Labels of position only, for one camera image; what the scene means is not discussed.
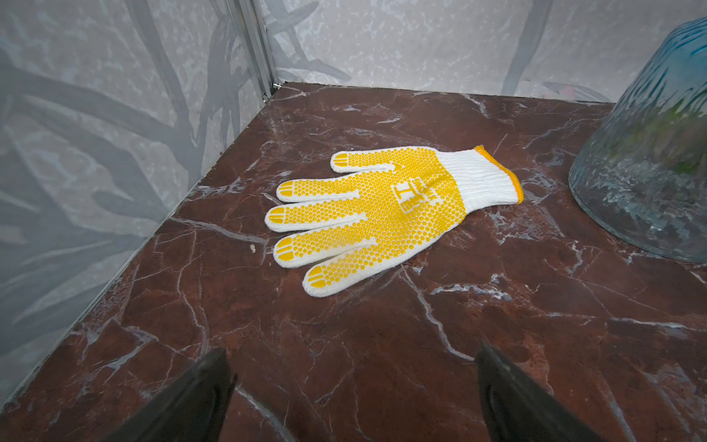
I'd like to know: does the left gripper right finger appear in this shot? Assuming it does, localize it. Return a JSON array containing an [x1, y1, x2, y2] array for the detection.
[[476, 342, 604, 441]]

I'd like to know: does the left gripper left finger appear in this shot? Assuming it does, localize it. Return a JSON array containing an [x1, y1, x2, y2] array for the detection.
[[104, 348, 238, 441]]

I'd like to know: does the yellow work glove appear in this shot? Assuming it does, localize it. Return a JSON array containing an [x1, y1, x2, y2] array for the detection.
[[264, 145, 524, 298]]

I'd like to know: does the glass vase with flowers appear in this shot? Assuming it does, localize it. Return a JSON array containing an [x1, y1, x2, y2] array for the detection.
[[569, 18, 706, 263]]

